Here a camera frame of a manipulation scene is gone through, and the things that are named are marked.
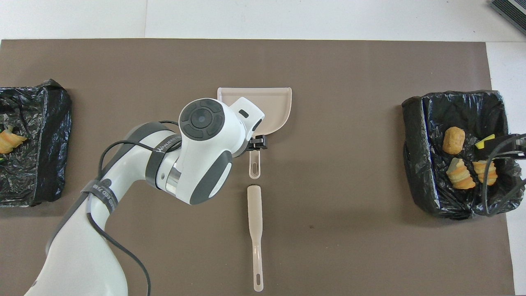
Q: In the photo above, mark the dark ribbed device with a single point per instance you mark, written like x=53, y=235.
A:
x=511, y=12

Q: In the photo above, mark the striped croissant piece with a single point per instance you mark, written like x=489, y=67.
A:
x=489, y=174

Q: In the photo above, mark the brown table mat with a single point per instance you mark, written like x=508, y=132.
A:
x=328, y=246

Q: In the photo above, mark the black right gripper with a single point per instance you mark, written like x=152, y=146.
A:
x=503, y=148

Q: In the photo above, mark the pale bread piece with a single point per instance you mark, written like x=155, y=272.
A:
x=460, y=174

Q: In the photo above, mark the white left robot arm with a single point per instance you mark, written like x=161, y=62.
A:
x=197, y=152

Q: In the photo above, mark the bin with black bag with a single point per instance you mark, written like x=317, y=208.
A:
x=419, y=164
x=41, y=144

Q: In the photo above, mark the brown bread roll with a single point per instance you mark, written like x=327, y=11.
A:
x=453, y=140

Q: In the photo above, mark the small yellow sponge piece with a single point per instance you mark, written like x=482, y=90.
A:
x=485, y=142

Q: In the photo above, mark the beige plastic dustpan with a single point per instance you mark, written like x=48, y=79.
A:
x=275, y=107

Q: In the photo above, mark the beige hand brush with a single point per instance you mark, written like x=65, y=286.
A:
x=254, y=213

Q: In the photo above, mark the curled orange croissant piece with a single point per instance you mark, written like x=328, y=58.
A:
x=10, y=140

